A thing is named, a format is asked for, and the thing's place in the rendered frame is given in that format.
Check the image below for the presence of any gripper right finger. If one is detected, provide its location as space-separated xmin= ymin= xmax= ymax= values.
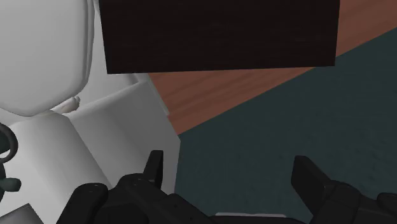
xmin=290 ymin=155 xmax=397 ymax=224

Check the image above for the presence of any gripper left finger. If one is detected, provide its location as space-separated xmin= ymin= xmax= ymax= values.
xmin=57 ymin=150 xmax=216 ymax=224

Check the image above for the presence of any grey flat box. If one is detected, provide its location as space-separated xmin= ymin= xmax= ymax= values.
xmin=0 ymin=203 xmax=45 ymax=224

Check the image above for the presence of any dark grey curved object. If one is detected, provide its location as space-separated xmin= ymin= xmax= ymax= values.
xmin=0 ymin=122 xmax=22 ymax=203

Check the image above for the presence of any white toilet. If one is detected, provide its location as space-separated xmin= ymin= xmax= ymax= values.
xmin=0 ymin=0 xmax=181 ymax=224

